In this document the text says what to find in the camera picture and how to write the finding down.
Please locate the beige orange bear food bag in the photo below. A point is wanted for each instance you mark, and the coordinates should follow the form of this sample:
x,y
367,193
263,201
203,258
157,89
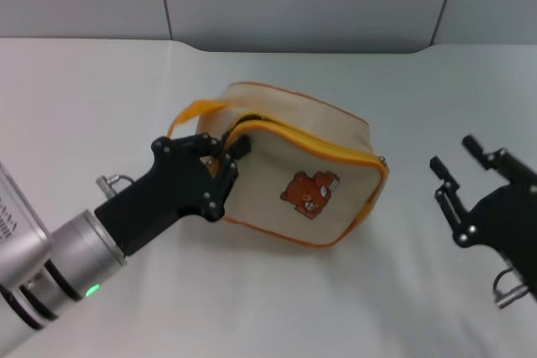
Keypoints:
x,y
268,165

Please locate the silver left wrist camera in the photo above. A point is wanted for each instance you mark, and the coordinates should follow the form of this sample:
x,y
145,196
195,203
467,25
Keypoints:
x,y
21,207

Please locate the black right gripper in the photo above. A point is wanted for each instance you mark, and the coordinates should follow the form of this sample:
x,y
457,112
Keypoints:
x,y
507,224

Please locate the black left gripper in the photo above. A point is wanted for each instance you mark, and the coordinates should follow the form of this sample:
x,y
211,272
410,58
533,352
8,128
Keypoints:
x,y
168,190

